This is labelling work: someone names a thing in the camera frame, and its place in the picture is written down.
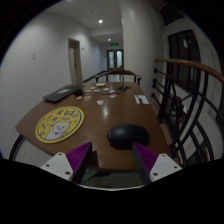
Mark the green exit sign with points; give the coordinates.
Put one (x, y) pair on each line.
(114, 44)

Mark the black railing with wooden handrail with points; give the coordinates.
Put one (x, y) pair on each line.
(186, 62)

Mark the recessed ceiling light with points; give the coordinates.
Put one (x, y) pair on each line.
(100, 21)

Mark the small white box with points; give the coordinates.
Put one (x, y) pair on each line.
(100, 84)

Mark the glass double door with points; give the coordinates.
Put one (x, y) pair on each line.
(115, 60)

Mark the small white card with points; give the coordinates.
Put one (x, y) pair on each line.
(100, 102)
(106, 89)
(87, 97)

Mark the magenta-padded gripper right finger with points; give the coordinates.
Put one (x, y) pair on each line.
(150, 163)

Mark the round yellow cartoon mouse pad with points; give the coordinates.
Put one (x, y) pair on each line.
(60, 124)

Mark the small black box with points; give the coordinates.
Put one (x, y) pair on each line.
(79, 92)

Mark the dark tall window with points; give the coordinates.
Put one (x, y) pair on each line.
(183, 60)

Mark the black metal table leg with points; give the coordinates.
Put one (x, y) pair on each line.
(15, 146)

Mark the white paper sheet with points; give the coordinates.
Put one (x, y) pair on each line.
(142, 99)

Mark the small pinkish card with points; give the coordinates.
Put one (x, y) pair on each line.
(113, 95)

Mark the white side door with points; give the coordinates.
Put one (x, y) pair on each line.
(75, 63)

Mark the wooden armchair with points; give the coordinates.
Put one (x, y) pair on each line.
(118, 72)

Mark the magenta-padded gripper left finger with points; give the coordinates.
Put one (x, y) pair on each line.
(78, 159)

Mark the small dark transom window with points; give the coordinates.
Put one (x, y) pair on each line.
(170, 13)

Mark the black computer mouse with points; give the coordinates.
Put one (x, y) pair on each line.
(128, 135)

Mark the dark closed laptop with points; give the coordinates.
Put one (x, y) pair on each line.
(61, 93)

